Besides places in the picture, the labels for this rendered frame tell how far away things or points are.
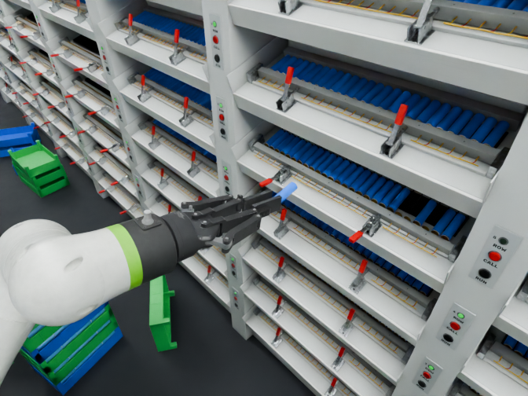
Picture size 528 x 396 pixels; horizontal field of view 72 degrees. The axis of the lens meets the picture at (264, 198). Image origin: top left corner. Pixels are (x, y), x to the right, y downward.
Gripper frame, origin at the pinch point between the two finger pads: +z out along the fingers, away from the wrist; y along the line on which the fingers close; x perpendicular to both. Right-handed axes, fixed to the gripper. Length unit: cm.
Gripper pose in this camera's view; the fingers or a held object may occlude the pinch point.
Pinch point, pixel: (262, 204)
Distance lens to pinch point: 68.1
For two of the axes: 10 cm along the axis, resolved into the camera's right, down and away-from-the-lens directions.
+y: -6.8, -4.6, 5.8
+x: -1.4, 8.5, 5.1
